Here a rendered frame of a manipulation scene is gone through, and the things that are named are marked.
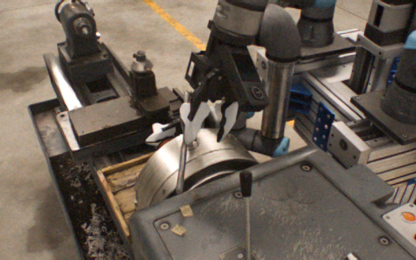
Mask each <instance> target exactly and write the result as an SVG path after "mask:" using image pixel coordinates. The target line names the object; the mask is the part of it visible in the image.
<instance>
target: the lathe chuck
mask: <svg viewBox="0 0 416 260"><path fill-rule="evenodd" d="M217 132H219V129H210V128H209V129H200V130H199V131H198V132H197V139H196V140H195V142H197V144H198V145H197V147H196V148H195V149H191V150H187V153H186V164H187V163H189V162H190V161H193V160H194V159H196V158H197V157H199V156H201V155H203V154H206V153H210V152H213V151H218V150H222V149H237V150H241V151H245V152H246V153H249V152H248V151H247V149H246V148H245V147H244V146H243V145H242V144H241V143H240V142H239V141H238V140H237V139H236V138H235V137H234V136H233V135H232V134H230V133H229V134H228V135H229V136H225V137H224V139H223V140H222V141H221V142H220V143H217ZM182 139H183V134H181V135H180V136H177V137H176V138H175V139H174V140H171V141H170V142H168V143H166V144H165V145H164V146H162V147H161V148H160V149H159V150H157V151H156V152H155V153H154V154H153V155H152V156H151V157H150V159H149V160H148V161H147V162H146V164H145V165H144V166H143V168H142V170H141V171H140V174H139V175H138V178H137V181H135V185H134V190H135V191H138V201H136V200H133V203H134V205H135V209H136V210H140V209H142V208H145V207H147V206H150V205H151V202H152V201H153V198H154V197H155V195H156V194H157V192H158V191H159V189H160V188H161V187H162V185H163V184H164V183H165V181H166V180H167V179H168V178H169V177H170V176H171V175H172V174H174V173H175V172H176V171H177V170H178V169H179V161H180V155H181V149H182ZM249 154H251V153H249ZM251 155H252V154H251ZM252 156H253V155H252Z"/></svg>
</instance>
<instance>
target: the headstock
mask: <svg viewBox="0 0 416 260"><path fill-rule="evenodd" d="M244 170H248V171H251V172H252V196H251V197H250V212H251V234H252V260H344V259H345V257H346V256H347V255H348V254H349V253H352V252H354V253H356V254H357V255H358V256H359V258H361V260H416V247H414V246H412V245H411V244H410V243H409V241H408V240H406V239H405V238H404V237H403V236H401V235H400V234H399V233H398V232H397V231H396V230H395V229H394V228H393V227H392V226H390V225H389V224H388V223H387V222H386V221H384V220H383V219H382V218H383V215H384V214H386V213H388V212H390V211H392V210H395V209H396V208H399V207H400V206H402V205H400V204H396V203H388V204H385V205H383V206H380V207H377V206H376V205H375V204H374V203H368V201H366V200H365V198H364V196H363V194H362V186H361V185H360V184H358V183H357V182H356V181H355V180H353V179H352V178H351V177H350V176H349V175H347V174H346V173H345V172H344V170H346V168H344V167H343V166H342V165H341V164H339V163H338V162H337V161H335V160H334V159H333V158H332V157H330V156H329V155H328V154H327V153H325V152H324V151H323V150H322V149H321V148H319V147H317V146H315V145H312V144H311V145H307V146H305V147H302V148H299V149H296V150H293V151H290V152H288V153H284V154H282V155H279V156H277V158H274V159H271V160H268V161H265V162H262V163H260V164H257V165H255V166H251V167H250V168H246V169H244ZM241 171H243V170H241ZM241 171H238V172H236V173H233V174H231V175H227V176H225V177H223V178H221V179H219V180H216V181H213V182H210V183H208V184H204V185H203V186H200V187H197V188H194V189H191V190H189V191H186V192H184V193H182V194H179V195H176V196H175V197H172V198H169V199H166V200H164V201H162V202H159V203H156V204H153V205H150V206H147V207H145V208H142V209H140V210H137V211H135V212H134V213H133V214H132V215H131V216H130V218H129V225H130V231H131V238H132V243H133V251H134V256H135V260H246V247H245V220H244V205H243V197H242V196H241V187H240V181H239V173H240V172H241ZM196 193H197V194H198V195H200V197H199V198H198V199H193V195H195V194H196ZM184 205H185V206H187V205H189V206H190V209H191V210H192V211H193V216H191V217H189V216H188V218H186V217H183V215H182V211H181V209H180V207H182V206H184ZM177 224H179V225H180V226H183V227H184V228H185V229H186V230H187V231H186V234H183V235H181V236H180V235H178V234H176V233H174V232H171V230H172V229H173V228H174V227H175V226H176V225H177Z"/></svg>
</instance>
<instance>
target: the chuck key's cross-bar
mask: <svg viewBox="0 0 416 260"><path fill-rule="evenodd" d="M184 103H189V95H188V94H185V95H184ZM184 130H185V125H184V126H183V139H182V149H181V155H180V161H179V170H178V176H177V187H176V193H177V194H182V193H183V187H184V174H185V166H186V153H187V146H188V145H187V144H186V143H185V138H184Z"/></svg>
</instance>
